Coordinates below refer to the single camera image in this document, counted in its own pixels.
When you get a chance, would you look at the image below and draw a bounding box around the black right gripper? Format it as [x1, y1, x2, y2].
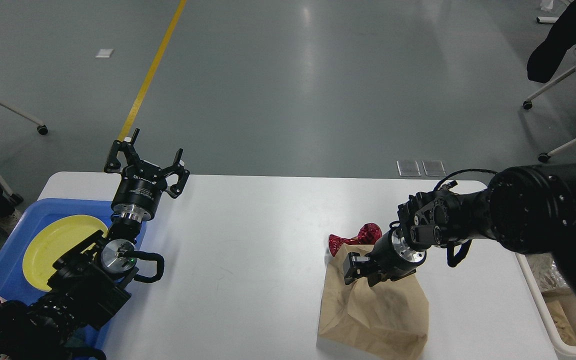
[342, 228, 426, 287]

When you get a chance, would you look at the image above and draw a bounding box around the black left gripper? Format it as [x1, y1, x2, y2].
[103, 128, 190, 223]

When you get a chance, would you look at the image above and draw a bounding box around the red foil wrapper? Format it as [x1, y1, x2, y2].
[327, 222, 383, 256]

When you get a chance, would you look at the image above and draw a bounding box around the brown paper bag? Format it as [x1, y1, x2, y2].
[318, 244, 430, 360]

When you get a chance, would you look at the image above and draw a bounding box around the yellow plastic plate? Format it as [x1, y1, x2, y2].
[22, 214, 109, 292]

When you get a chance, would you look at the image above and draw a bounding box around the aluminium foil sheet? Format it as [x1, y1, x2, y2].
[525, 253, 572, 296]

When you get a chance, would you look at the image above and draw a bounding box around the brown paper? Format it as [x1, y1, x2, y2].
[546, 300, 576, 347]

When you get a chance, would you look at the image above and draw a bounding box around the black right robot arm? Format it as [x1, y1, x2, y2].
[342, 163, 576, 294]

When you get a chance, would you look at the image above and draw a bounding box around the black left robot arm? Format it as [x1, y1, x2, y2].
[0, 129, 191, 360]

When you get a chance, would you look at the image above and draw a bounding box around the metal floor plate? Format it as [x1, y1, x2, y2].
[395, 160, 447, 178]

